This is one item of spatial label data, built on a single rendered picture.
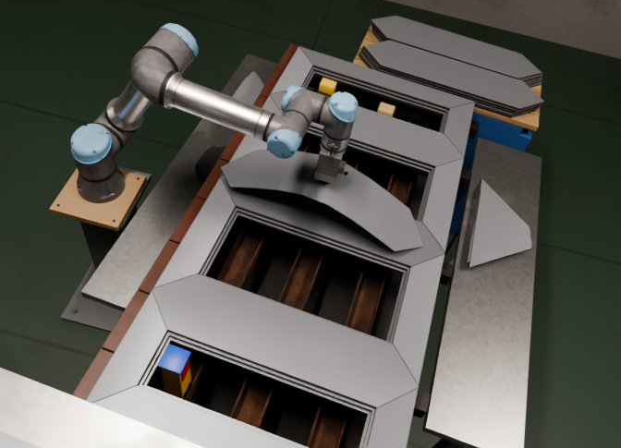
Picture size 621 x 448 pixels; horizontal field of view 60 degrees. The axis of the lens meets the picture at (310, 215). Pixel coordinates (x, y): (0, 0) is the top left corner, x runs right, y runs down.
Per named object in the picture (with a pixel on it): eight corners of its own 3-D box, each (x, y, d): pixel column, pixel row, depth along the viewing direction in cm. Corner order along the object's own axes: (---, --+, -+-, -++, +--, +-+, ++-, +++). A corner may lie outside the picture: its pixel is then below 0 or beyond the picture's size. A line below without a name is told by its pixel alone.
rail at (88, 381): (298, 58, 229) (299, 46, 224) (79, 430, 129) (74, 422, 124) (288, 55, 229) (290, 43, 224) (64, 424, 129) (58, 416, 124)
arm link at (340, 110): (332, 85, 140) (363, 95, 139) (325, 116, 149) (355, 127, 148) (322, 102, 135) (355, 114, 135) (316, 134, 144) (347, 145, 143)
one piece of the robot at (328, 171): (354, 154, 144) (342, 193, 157) (359, 132, 150) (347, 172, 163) (318, 144, 145) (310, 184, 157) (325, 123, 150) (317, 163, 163)
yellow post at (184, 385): (191, 383, 147) (188, 355, 132) (183, 401, 144) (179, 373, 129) (174, 377, 148) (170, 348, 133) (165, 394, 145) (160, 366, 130)
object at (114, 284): (289, 72, 241) (289, 66, 238) (143, 319, 160) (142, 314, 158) (247, 59, 242) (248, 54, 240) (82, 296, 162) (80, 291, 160)
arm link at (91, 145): (68, 172, 170) (59, 142, 160) (92, 144, 178) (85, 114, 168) (103, 185, 169) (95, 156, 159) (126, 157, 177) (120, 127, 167)
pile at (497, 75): (541, 72, 243) (548, 61, 239) (537, 127, 219) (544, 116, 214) (372, 20, 250) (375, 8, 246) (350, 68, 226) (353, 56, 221)
